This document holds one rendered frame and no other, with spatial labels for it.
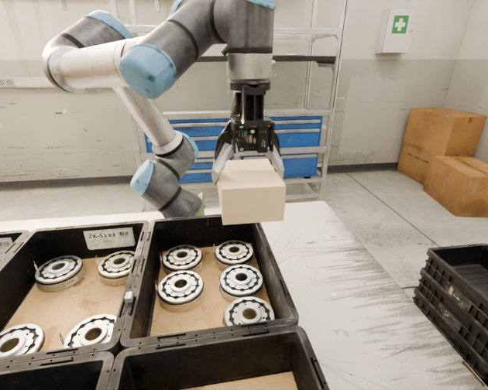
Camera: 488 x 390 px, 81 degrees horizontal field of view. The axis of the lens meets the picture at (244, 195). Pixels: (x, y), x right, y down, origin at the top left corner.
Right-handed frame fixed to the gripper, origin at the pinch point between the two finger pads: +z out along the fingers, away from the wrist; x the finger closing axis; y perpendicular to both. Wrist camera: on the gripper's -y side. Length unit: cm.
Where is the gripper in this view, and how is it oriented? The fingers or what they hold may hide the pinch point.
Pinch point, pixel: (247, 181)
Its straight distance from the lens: 60.9
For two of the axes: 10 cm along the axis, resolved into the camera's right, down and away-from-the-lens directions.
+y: 1.4, 4.3, -8.9
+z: 0.0, 9.0, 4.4
